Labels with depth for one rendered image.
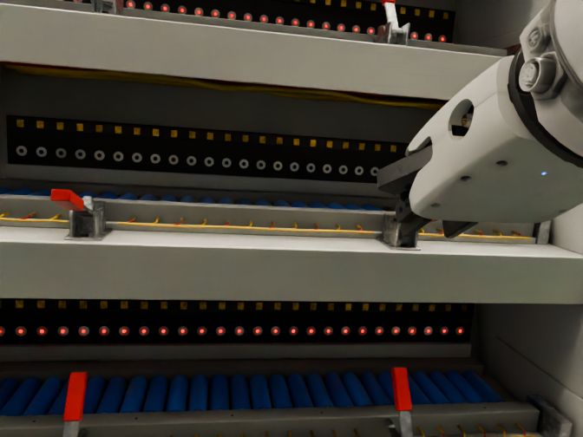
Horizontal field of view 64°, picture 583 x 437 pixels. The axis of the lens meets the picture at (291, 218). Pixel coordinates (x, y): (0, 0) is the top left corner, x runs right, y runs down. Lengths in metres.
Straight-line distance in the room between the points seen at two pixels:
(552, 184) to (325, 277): 0.20
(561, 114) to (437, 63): 0.28
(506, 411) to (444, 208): 0.29
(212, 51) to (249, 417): 0.33
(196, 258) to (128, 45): 0.19
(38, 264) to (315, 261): 0.21
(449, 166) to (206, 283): 0.22
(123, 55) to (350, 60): 0.20
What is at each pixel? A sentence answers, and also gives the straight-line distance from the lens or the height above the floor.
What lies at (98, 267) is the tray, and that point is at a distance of 0.39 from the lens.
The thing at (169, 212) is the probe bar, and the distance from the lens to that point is 0.43.
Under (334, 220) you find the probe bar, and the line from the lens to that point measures 0.45.
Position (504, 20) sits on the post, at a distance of 0.68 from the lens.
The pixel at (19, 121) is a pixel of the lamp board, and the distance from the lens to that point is 0.60.
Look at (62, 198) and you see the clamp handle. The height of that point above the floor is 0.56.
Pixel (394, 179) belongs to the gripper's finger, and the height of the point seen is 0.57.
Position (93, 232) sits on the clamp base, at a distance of 0.40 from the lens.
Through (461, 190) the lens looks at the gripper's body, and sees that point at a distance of 0.27.
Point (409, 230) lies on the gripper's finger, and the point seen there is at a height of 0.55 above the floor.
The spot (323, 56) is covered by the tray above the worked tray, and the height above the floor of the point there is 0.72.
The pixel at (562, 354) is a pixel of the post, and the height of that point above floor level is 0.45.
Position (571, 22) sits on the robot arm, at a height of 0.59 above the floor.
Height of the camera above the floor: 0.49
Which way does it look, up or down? 11 degrees up
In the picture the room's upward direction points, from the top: straight up
